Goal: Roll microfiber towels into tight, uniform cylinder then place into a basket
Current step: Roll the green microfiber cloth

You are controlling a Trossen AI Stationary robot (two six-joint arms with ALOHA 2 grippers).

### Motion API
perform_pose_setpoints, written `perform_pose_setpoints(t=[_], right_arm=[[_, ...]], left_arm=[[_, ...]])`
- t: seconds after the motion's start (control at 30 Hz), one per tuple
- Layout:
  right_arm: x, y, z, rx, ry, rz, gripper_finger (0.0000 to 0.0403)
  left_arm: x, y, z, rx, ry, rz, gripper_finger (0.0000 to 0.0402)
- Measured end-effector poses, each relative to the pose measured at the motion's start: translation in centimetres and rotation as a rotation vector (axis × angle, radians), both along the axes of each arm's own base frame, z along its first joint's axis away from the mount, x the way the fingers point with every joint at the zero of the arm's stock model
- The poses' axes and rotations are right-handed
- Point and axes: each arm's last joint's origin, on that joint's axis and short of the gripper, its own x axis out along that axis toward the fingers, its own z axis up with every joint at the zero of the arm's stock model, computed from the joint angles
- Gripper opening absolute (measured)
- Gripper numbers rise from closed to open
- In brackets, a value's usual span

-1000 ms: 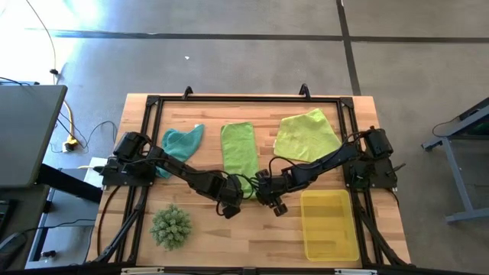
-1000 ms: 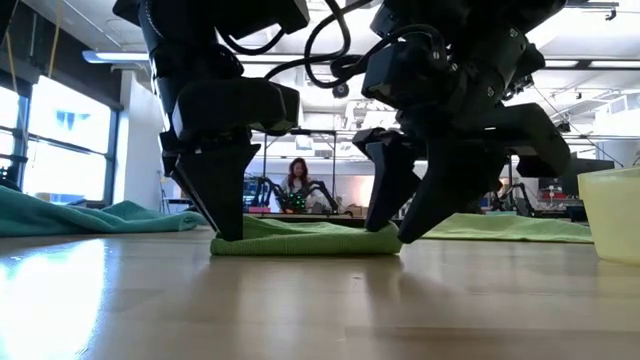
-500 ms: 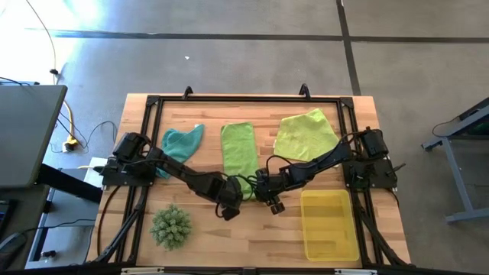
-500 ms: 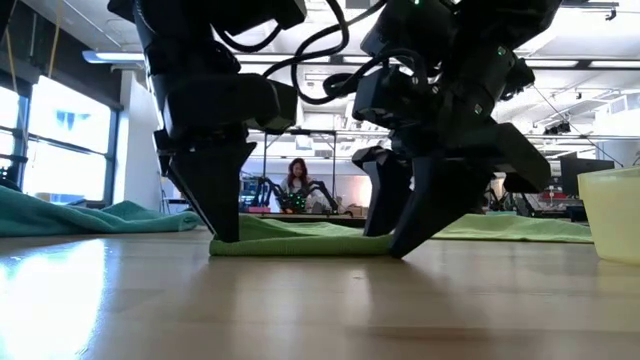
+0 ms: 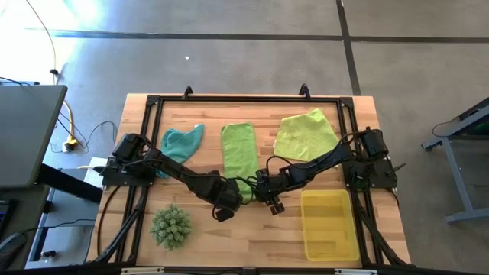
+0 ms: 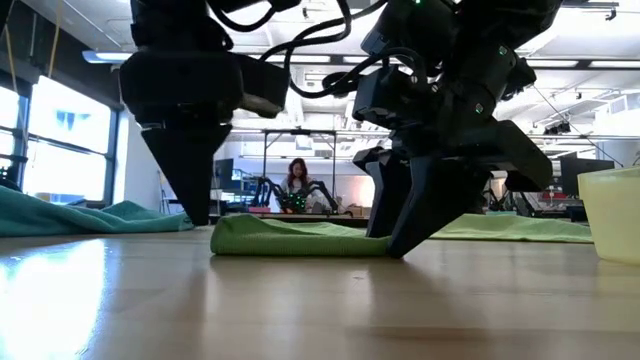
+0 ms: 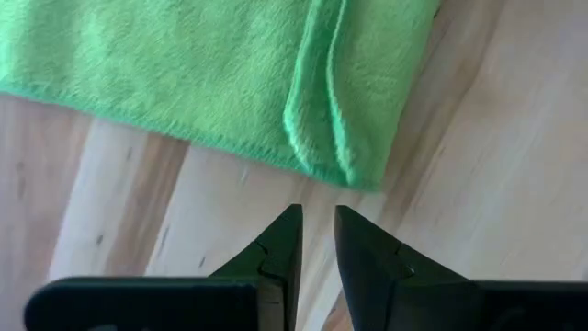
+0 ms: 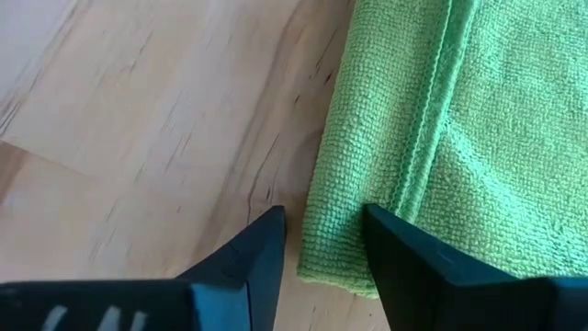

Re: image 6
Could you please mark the brown cardboard box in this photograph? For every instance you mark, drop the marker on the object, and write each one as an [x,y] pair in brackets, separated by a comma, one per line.
[356,210]

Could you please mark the short ceiling light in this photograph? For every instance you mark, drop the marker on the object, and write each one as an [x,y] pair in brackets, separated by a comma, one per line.
[107,56]

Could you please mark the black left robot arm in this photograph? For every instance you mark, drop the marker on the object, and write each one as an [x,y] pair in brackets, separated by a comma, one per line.
[175,25]

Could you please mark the person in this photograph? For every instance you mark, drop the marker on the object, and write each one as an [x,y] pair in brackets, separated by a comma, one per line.
[298,185]

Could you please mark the teal microfiber towel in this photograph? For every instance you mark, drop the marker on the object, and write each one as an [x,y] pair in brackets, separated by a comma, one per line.
[75,220]

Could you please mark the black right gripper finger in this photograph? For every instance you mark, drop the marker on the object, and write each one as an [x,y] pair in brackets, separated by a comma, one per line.
[385,200]
[435,200]

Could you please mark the large bright window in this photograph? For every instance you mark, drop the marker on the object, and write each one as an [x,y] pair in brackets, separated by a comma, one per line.
[67,140]
[7,125]

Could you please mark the background black table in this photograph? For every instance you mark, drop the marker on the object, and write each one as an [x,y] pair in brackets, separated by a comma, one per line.
[300,218]

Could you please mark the long ceiling light strip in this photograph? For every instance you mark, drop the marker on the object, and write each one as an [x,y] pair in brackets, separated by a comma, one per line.
[555,63]

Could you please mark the background black robot arm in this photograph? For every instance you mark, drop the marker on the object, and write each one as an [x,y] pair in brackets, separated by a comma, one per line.
[517,202]
[322,195]
[265,192]

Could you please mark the ribbed green microfiber towel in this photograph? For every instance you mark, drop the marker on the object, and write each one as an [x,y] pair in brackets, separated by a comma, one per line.
[280,240]

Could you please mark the yellow translucent plastic basket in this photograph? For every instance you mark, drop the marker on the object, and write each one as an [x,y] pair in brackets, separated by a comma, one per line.
[612,215]

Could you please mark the dark computer monitor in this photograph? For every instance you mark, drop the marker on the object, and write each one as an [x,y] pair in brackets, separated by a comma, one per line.
[585,175]
[224,175]

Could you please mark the background metal rig frame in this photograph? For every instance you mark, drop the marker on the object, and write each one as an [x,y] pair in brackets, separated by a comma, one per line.
[300,132]

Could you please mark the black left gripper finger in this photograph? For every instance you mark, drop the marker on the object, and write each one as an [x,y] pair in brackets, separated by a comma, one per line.
[190,170]

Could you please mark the fluffy green microfiber towel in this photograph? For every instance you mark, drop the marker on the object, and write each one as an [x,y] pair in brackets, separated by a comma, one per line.
[525,230]

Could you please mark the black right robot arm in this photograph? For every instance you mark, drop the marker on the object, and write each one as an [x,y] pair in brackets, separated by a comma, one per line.
[440,25]

